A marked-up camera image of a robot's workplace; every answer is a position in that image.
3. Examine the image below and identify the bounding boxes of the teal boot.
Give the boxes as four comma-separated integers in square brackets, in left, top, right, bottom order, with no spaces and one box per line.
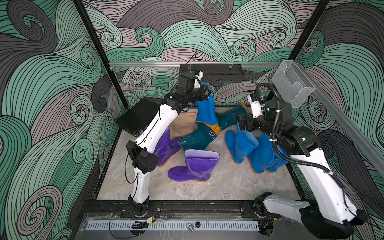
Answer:
[216,104,249,131]
[178,123,217,152]

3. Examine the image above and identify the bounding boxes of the beige boot left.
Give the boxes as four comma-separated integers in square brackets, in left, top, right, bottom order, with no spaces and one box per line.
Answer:
[170,109,198,139]

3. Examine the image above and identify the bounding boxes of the aluminium rail right wall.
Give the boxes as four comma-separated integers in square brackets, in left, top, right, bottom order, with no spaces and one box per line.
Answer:
[293,61,384,176]

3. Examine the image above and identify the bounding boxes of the aluminium rail wall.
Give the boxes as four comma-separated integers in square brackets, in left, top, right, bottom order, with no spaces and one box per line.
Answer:
[109,61,281,68]
[293,61,384,176]

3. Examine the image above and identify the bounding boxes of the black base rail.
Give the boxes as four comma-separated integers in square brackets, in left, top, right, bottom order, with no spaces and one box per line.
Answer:
[81,200,280,219]

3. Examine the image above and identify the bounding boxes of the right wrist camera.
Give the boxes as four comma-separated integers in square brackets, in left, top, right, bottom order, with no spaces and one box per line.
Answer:
[247,94,263,119]

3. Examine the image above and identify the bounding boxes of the black wall shelf tray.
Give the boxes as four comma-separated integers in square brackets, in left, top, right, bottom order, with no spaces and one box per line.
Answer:
[179,64,244,84]

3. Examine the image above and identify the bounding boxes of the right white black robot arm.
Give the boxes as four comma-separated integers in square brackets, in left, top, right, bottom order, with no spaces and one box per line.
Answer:
[237,83,368,239]

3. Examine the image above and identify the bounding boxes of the aluminium rail back wall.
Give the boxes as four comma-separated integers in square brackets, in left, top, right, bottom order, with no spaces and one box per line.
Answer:
[109,61,281,68]

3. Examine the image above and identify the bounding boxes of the blue boot front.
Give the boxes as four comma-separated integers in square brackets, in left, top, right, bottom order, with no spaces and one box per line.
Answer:
[247,134,278,174]

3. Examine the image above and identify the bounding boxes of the purple boot rear left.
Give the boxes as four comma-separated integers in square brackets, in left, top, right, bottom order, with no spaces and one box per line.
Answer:
[154,127,181,168]

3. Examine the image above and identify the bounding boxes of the black case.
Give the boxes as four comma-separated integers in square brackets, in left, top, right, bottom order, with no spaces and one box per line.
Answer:
[116,99,160,137]

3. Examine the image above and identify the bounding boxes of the teal boot rear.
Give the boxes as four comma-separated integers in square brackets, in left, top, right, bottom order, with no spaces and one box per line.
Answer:
[216,104,249,131]

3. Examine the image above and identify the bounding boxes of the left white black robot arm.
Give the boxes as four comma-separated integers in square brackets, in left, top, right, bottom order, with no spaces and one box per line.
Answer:
[127,69,210,217]

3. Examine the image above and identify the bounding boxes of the blue boot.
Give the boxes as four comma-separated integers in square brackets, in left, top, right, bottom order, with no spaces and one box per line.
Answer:
[266,146,290,173]
[225,124,259,164]
[247,134,278,174]
[196,94,218,127]

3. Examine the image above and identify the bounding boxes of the white mesh wall basket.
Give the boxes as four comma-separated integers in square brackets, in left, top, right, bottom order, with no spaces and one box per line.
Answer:
[272,60,316,109]

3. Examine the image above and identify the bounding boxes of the purple boot front center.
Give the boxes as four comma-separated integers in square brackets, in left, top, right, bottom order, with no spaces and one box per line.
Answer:
[168,150,220,182]

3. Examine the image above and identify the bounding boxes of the teal boot center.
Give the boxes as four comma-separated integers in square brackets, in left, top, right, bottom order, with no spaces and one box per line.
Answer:
[178,123,217,152]

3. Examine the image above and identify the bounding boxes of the white slotted cable duct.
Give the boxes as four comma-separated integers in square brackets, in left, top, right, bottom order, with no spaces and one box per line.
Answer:
[85,220,260,232]

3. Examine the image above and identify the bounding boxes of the purple boot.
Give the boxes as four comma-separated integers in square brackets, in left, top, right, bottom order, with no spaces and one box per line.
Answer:
[154,127,181,168]
[168,150,220,182]

